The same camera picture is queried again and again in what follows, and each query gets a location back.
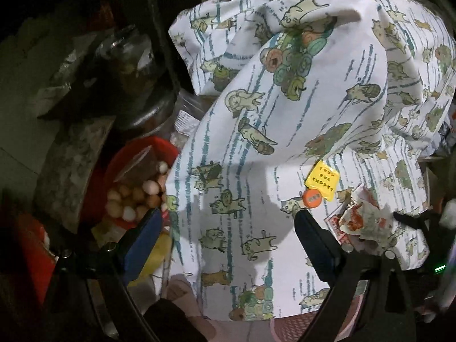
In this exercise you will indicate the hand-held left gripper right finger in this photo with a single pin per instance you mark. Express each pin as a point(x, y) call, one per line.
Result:
point(317, 245)

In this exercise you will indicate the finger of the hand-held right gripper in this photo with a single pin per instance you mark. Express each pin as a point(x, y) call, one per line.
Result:
point(416, 222)

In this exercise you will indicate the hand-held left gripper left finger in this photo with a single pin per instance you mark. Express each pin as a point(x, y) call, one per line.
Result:
point(142, 249)

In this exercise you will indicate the red edged packet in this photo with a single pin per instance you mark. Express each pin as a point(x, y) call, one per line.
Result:
point(333, 222)

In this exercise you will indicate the orange bottle cap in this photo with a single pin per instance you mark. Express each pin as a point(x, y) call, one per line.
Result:
point(312, 197)

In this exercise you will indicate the torn snack wrapper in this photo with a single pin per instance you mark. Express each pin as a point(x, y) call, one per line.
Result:
point(363, 217)

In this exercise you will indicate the yellow plastic packet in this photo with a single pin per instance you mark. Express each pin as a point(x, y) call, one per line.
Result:
point(322, 180)

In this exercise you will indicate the pink plastic basket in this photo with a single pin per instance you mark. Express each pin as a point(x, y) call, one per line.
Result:
point(292, 329)

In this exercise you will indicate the yellow plastic bag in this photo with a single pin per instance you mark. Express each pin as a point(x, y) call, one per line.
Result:
point(160, 253)

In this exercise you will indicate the pile of eggs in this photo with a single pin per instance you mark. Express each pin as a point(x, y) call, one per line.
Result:
point(139, 196)

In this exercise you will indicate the person's pink clothed leg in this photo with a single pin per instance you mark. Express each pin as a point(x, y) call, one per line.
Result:
point(181, 292)

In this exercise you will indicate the brown plastic bag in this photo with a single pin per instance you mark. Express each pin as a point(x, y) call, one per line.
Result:
point(140, 165)

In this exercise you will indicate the red plastic basin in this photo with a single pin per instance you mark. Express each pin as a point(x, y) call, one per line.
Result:
point(107, 171)

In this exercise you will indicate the blue white plastic bag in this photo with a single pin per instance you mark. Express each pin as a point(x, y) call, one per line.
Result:
point(447, 139)

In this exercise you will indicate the grey stone slab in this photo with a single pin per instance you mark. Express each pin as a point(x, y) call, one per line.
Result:
point(67, 171)

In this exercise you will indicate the red flat board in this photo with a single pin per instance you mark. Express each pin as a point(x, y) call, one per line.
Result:
point(32, 242)

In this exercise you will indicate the white cat print cloth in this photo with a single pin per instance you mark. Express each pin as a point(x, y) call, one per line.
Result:
point(285, 131)

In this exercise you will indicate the clear plastic bottle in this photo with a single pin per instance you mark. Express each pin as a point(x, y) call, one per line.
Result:
point(188, 117)

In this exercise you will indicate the large glass jar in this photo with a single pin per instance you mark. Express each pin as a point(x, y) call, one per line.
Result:
point(135, 71)

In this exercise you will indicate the crumpled newspaper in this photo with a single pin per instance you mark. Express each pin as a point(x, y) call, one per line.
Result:
point(60, 89)

